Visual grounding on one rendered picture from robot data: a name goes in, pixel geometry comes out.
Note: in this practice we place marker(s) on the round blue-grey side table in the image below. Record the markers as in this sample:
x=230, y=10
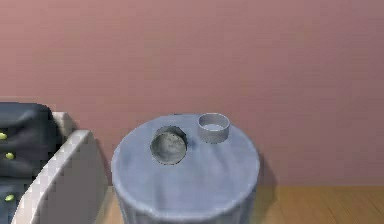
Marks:
x=186, y=183

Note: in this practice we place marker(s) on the grey cylindrical cup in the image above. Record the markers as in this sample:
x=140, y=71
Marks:
x=213, y=131

